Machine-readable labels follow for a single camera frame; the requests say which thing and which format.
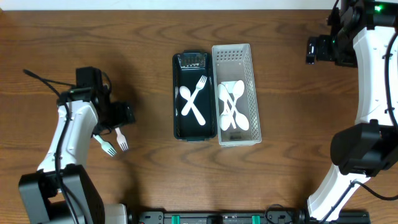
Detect pink-white plastic fork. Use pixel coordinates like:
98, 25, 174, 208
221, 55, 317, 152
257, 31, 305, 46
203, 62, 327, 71
115, 128, 129, 151

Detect mint green plastic fork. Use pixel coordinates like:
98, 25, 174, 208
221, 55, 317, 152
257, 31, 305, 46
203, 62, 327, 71
93, 135, 117, 157

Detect white thick-handled spoon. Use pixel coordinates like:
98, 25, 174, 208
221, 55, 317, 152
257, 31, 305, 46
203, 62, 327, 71
179, 86, 206, 126

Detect white plastic spoon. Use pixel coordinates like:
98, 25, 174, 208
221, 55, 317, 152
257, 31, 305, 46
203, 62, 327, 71
226, 93, 249, 131
228, 80, 244, 114
218, 84, 236, 129
220, 101, 231, 131

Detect white plastic fork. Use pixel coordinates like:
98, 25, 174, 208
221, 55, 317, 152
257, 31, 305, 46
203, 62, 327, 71
182, 75, 207, 116

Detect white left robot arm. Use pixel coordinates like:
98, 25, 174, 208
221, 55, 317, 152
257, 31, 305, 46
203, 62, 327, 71
18, 67, 135, 223

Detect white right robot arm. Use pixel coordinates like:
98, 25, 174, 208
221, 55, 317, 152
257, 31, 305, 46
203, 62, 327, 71
294, 0, 397, 223

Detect clear plastic basket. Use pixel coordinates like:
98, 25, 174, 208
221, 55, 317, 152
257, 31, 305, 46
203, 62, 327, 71
212, 44, 262, 147

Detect black plastic basket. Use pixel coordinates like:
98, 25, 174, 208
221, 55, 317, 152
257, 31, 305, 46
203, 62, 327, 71
172, 50, 217, 141

